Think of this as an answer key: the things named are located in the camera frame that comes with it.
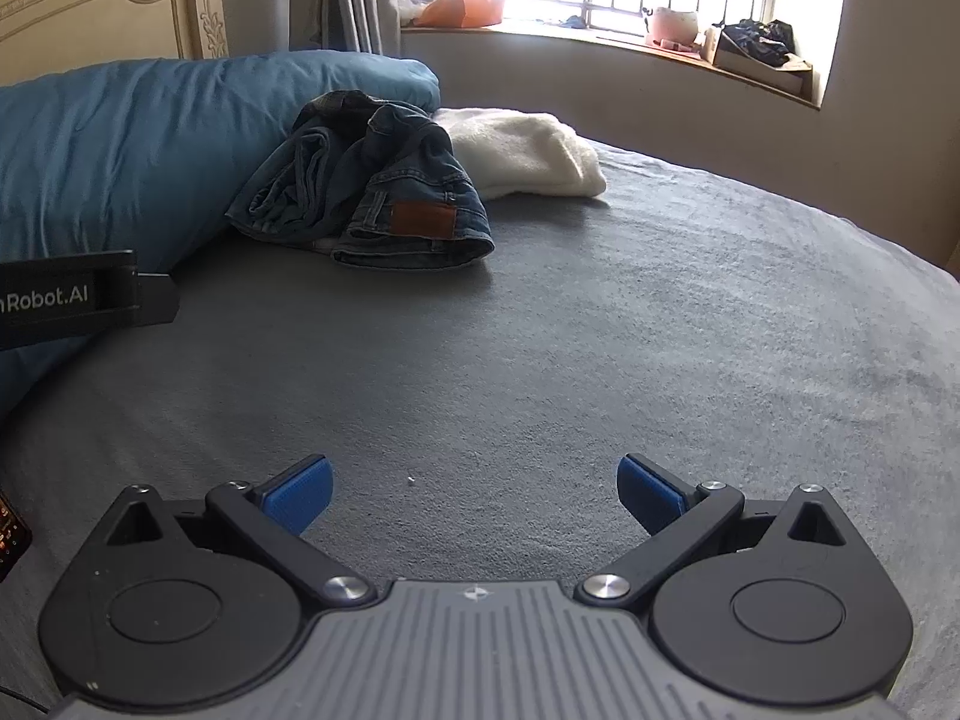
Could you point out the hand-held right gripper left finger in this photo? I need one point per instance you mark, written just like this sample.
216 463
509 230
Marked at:
304 496

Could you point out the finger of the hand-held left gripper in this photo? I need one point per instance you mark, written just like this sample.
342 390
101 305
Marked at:
157 300

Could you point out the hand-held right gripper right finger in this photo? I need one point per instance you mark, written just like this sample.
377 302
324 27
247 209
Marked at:
649 495

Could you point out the blue jeans with leather patch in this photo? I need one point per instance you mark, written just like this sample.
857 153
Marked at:
424 187

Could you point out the teal blue pillow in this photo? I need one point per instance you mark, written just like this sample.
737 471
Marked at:
135 150

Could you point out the cream carved headboard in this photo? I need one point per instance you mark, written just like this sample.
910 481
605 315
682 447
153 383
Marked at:
97 15

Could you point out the cream fluffy sweater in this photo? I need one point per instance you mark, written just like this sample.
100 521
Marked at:
525 154

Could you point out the orange bag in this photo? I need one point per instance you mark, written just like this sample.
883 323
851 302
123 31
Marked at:
465 7

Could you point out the cardboard box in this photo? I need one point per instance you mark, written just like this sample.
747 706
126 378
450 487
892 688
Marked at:
757 71

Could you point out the pink pot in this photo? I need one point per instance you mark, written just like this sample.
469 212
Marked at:
671 26

